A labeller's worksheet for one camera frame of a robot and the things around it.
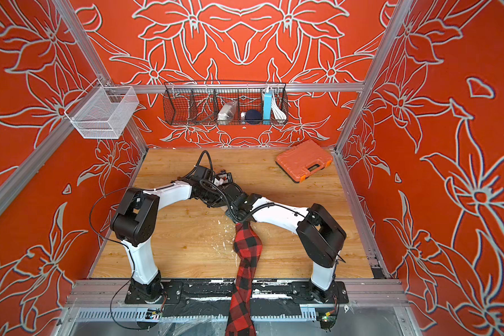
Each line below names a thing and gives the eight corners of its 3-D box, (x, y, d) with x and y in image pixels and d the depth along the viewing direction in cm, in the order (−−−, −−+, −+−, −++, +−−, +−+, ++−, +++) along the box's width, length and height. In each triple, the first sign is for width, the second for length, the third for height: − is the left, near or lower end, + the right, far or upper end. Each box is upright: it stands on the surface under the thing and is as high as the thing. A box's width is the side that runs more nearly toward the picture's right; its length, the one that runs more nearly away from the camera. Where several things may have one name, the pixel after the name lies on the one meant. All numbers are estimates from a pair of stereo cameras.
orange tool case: (296, 185, 105) (297, 179, 100) (273, 162, 115) (274, 155, 111) (332, 164, 114) (335, 157, 110) (308, 144, 124) (310, 137, 120)
